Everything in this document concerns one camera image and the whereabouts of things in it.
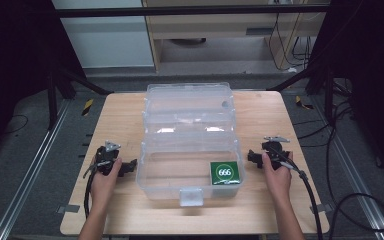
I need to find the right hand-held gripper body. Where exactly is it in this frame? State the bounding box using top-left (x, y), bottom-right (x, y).
top-left (261, 135), bottom-right (295, 172)

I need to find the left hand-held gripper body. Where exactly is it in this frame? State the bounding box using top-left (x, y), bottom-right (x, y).
top-left (87, 140), bottom-right (122, 177)

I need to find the person's left hand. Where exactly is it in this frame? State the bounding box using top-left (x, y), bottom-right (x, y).
top-left (89, 157), bottom-right (123, 209)

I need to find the person's right hand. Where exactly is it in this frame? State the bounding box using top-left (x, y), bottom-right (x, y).
top-left (261, 151), bottom-right (294, 203)

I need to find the green square box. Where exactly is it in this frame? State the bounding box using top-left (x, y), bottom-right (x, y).
top-left (209, 160), bottom-right (241, 186)

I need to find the yellow black striped tape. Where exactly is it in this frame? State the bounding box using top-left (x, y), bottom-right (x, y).
top-left (294, 95), bottom-right (315, 111)
top-left (81, 98), bottom-right (95, 117)

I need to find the clear plastic storage box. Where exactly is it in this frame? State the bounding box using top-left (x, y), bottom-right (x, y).
top-left (135, 82), bottom-right (247, 208)

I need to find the grey tape strip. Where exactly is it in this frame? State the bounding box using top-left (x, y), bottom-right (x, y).
top-left (309, 202), bottom-right (334, 215)
top-left (56, 204), bottom-right (81, 215)

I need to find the black metal stand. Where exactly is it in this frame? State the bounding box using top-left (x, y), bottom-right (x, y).
top-left (45, 63), bottom-right (115, 132)
top-left (267, 64), bottom-right (337, 125)

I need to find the white cabinet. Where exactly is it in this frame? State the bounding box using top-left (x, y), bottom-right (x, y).
top-left (51, 0), bottom-right (156, 70)

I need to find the black curtain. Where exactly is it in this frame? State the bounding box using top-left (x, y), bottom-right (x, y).
top-left (304, 0), bottom-right (384, 184)
top-left (0, 0), bottom-right (88, 168)

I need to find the light wooden desk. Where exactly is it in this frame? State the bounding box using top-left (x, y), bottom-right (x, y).
top-left (141, 0), bottom-right (329, 74)

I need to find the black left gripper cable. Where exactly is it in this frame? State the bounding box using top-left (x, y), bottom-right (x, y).
top-left (82, 161), bottom-right (108, 220)

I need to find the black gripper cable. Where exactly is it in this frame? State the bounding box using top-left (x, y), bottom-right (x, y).
top-left (269, 143), bottom-right (325, 240)
top-left (82, 161), bottom-right (108, 220)

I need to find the black floor cable loop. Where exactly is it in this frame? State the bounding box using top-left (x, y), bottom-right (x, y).
top-left (291, 78), bottom-right (384, 240)

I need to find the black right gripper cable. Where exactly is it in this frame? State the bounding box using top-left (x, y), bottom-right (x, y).
top-left (269, 143), bottom-right (325, 240)

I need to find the aluminium floor rail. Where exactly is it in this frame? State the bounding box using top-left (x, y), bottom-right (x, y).
top-left (0, 99), bottom-right (72, 240)
top-left (311, 95), bottom-right (384, 240)

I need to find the thin black floor cable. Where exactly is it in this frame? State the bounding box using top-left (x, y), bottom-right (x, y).
top-left (3, 114), bottom-right (30, 136)

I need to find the hanging black cables bundle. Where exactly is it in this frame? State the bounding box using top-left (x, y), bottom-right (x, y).
top-left (267, 12), bottom-right (316, 73)

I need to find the black horizontal frame bar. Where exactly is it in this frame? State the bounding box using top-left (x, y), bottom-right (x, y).
top-left (55, 3), bottom-right (333, 19)

